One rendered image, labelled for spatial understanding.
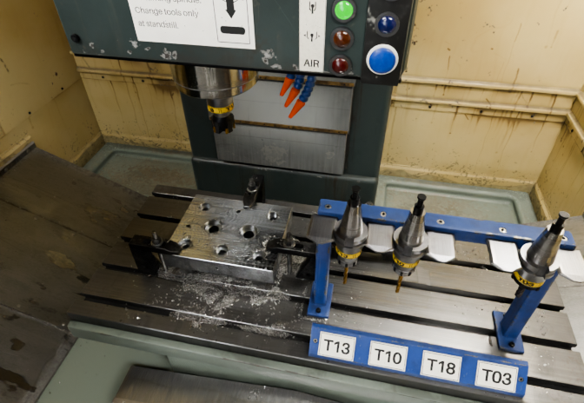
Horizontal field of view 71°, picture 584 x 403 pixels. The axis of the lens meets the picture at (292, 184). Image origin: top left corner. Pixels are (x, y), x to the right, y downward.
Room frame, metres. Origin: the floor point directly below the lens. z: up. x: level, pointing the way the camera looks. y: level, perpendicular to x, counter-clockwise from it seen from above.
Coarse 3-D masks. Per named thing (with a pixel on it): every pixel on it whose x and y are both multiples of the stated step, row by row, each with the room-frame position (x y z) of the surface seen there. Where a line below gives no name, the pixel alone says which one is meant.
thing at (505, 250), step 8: (488, 240) 0.51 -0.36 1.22; (496, 240) 0.51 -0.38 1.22; (488, 248) 0.49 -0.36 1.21; (496, 248) 0.49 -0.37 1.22; (504, 248) 0.49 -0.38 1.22; (512, 248) 0.49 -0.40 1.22; (496, 256) 0.47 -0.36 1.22; (504, 256) 0.47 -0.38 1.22; (512, 256) 0.47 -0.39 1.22; (496, 264) 0.46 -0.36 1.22; (504, 264) 0.46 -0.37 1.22; (512, 264) 0.46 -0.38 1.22; (520, 264) 0.46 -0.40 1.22; (512, 272) 0.44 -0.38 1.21
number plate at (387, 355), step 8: (376, 344) 0.45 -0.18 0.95; (384, 344) 0.45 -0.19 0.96; (392, 344) 0.45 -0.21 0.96; (376, 352) 0.44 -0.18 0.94; (384, 352) 0.44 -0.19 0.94; (392, 352) 0.44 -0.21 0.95; (400, 352) 0.44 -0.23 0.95; (368, 360) 0.43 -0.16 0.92; (376, 360) 0.43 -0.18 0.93; (384, 360) 0.43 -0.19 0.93; (392, 360) 0.43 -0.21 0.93; (400, 360) 0.43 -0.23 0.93; (392, 368) 0.42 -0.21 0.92; (400, 368) 0.42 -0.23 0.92
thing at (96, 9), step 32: (64, 0) 0.54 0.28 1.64; (96, 0) 0.53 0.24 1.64; (256, 0) 0.49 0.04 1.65; (288, 0) 0.48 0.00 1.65; (416, 0) 0.46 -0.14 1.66; (96, 32) 0.54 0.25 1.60; (128, 32) 0.53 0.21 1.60; (256, 32) 0.49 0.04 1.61; (288, 32) 0.48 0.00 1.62; (192, 64) 0.52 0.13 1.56; (224, 64) 0.50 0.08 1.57; (256, 64) 0.49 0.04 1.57; (288, 64) 0.48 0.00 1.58; (352, 64) 0.47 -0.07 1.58
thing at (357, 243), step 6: (336, 222) 0.55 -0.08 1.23; (336, 228) 0.54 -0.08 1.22; (366, 228) 0.54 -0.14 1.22; (336, 234) 0.52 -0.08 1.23; (366, 234) 0.52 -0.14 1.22; (336, 240) 0.53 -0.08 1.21; (342, 240) 0.51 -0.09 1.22; (348, 240) 0.51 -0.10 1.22; (354, 240) 0.51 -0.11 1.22; (360, 240) 0.51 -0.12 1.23; (342, 246) 0.51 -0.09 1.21; (348, 246) 0.51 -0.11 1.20; (354, 246) 0.51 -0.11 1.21; (360, 246) 0.51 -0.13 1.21
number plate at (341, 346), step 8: (320, 336) 0.48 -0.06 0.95; (328, 336) 0.47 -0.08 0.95; (336, 336) 0.47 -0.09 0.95; (344, 336) 0.47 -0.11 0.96; (320, 344) 0.46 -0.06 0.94; (328, 344) 0.46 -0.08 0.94; (336, 344) 0.46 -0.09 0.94; (344, 344) 0.46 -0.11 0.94; (352, 344) 0.46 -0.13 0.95; (320, 352) 0.45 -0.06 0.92; (328, 352) 0.45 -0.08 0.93; (336, 352) 0.45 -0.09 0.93; (344, 352) 0.45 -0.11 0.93; (352, 352) 0.45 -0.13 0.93; (352, 360) 0.44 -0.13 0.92
